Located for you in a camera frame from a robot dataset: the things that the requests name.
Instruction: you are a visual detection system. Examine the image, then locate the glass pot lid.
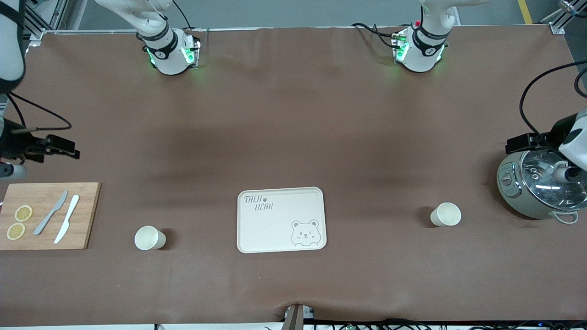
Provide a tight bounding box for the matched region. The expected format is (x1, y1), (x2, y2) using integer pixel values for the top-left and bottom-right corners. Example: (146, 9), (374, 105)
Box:
(520, 149), (587, 209)

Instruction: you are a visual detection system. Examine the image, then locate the black arm base cable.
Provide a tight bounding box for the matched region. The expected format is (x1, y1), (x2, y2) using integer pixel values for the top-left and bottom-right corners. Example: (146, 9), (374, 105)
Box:
(372, 25), (399, 49)
(351, 22), (398, 37)
(172, 0), (193, 31)

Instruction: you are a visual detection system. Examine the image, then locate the black right arm base cable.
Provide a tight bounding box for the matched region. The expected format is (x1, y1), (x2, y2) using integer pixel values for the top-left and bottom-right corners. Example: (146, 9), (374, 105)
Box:
(172, 0), (193, 31)

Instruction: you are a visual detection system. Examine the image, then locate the grey metal mount bracket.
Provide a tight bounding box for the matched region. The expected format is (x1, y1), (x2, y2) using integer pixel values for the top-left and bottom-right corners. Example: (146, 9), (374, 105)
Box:
(283, 303), (315, 330)

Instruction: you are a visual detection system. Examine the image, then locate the green electric cooking pot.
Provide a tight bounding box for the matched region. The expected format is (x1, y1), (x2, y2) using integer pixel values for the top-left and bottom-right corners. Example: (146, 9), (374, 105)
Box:
(497, 149), (587, 224)

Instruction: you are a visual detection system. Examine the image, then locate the beige bear print tray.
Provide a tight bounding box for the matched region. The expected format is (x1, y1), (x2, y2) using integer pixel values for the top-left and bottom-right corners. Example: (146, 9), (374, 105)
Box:
(237, 187), (327, 253)

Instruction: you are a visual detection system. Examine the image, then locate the white plastic knife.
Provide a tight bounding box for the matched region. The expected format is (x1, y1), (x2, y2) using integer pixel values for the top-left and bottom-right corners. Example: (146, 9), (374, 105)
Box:
(54, 195), (80, 244)

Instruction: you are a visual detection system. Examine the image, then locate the grey plastic knife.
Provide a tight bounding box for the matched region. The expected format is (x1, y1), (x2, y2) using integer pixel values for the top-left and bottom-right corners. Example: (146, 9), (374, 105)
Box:
(33, 190), (68, 236)

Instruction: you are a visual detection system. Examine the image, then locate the black left arm base cable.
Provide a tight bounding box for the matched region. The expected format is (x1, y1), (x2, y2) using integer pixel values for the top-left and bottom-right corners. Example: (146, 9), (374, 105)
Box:
(351, 22), (398, 37)
(372, 25), (399, 49)

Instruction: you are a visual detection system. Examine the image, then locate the wooden cutting board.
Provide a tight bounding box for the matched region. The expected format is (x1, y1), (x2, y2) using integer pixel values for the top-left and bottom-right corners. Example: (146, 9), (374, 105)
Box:
(0, 182), (101, 251)

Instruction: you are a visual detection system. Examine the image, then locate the white IKEA cup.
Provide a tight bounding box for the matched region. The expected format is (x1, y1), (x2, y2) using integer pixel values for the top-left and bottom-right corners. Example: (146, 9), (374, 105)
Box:
(134, 225), (166, 251)
(430, 202), (462, 227)

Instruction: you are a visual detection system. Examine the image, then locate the aluminium frame profile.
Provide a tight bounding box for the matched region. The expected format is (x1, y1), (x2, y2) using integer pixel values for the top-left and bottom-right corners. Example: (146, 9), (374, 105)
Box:
(541, 0), (587, 35)
(22, 0), (70, 46)

